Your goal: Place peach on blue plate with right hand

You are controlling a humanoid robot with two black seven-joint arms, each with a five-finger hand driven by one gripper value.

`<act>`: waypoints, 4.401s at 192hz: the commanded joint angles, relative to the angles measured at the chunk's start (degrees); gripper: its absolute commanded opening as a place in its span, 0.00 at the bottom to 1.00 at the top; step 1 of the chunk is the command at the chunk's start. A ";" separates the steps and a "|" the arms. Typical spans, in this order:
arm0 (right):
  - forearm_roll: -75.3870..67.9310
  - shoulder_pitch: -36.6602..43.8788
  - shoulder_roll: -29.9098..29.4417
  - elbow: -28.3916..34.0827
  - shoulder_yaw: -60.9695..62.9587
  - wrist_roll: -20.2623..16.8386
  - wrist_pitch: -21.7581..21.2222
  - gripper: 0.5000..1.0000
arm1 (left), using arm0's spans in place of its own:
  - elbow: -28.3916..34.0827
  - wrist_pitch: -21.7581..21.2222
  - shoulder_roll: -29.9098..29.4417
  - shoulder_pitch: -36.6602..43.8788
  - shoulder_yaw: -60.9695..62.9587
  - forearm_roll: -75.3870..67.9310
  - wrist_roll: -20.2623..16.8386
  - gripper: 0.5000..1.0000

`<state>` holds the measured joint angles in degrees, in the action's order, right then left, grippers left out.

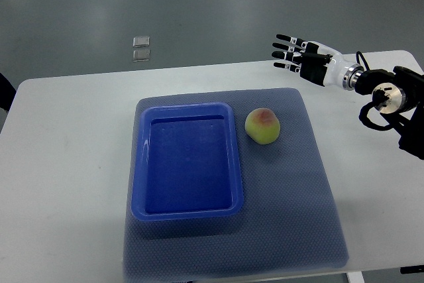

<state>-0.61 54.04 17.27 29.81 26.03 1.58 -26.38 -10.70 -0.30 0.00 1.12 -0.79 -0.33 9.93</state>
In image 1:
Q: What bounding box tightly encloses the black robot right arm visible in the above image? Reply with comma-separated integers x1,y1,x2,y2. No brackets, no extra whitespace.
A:
343,66,423,160

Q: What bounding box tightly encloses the blue plastic tray plate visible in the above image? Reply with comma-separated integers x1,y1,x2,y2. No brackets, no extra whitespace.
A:
130,102,244,222

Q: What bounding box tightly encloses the black object at left edge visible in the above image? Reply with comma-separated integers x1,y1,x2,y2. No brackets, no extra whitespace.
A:
0,74,17,112

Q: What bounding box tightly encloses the blue grey mesh mat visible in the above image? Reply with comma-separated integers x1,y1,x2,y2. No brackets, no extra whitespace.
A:
123,88,348,282

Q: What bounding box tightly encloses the black table bracket lower right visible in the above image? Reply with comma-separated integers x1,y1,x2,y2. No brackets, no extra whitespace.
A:
400,264,424,274

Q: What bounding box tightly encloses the green red peach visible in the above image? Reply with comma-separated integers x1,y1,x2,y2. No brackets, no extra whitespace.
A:
244,108,280,145

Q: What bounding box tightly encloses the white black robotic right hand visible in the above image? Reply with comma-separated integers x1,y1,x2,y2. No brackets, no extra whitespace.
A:
272,34,356,90

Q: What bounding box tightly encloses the upper metal floor plate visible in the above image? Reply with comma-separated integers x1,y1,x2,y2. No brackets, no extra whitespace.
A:
132,36,150,48

